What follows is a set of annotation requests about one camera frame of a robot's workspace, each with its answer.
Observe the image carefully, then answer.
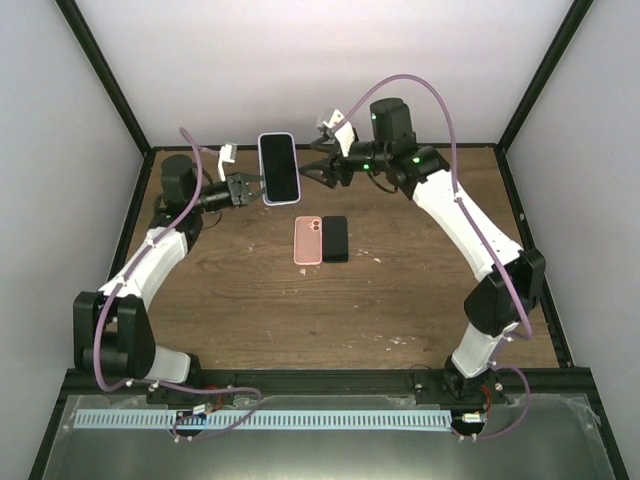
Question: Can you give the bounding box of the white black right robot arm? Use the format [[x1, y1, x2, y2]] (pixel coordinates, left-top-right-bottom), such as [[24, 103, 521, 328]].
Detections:
[[299, 98, 546, 403]]

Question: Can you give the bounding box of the black smartphone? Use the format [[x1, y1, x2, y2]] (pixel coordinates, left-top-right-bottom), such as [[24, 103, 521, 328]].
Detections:
[[322, 216, 349, 263]]

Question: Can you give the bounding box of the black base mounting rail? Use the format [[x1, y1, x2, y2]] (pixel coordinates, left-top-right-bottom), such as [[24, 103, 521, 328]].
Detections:
[[60, 367, 599, 408]]

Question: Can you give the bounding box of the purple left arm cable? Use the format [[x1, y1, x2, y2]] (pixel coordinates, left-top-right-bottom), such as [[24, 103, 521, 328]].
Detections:
[[93, 127, 263, 443]]

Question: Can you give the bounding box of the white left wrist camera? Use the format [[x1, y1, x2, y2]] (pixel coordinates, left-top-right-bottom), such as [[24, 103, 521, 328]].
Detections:
[[217, 143, 237, 182]]

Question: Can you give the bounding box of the lilac phone case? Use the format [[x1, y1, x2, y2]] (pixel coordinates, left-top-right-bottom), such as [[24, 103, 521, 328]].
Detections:
[[257, 131, 302, 207]]

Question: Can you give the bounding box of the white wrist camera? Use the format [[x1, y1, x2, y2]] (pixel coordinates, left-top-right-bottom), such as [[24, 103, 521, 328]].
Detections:
[[217, 143, 237, 182], [316, 108, 356, 157]]

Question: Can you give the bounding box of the pink phone case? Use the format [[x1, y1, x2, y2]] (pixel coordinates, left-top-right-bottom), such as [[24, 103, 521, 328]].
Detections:
[[293, 216, 322, 266]]

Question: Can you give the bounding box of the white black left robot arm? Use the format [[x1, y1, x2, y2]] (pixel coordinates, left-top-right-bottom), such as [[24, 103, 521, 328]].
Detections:
[[73, 155, 261, 404]]

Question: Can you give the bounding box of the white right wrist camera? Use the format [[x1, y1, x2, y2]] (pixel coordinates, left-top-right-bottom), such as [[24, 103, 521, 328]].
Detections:
[[316, 108, 356, 157]]

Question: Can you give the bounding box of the light blue slotted cable duct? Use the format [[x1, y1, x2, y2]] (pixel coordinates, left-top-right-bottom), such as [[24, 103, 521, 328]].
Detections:
[[71, 409, 452, 432]]

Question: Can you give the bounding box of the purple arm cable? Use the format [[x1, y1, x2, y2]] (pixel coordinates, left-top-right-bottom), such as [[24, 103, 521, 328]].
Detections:
[[339, 74, 533, 443], [93, 127, 263, 443]]

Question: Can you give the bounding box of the black metal enclosure frame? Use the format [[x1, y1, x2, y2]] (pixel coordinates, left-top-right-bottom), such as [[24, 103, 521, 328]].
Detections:
[[29, 0, 629, 480]]

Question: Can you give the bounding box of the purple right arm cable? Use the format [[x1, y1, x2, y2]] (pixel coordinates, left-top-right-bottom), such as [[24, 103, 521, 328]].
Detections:
[[339, 74, 533, 443]]

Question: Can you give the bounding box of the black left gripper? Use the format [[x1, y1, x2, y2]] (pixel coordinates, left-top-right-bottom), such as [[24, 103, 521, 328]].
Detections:
[[190, 172, 275, 212]]

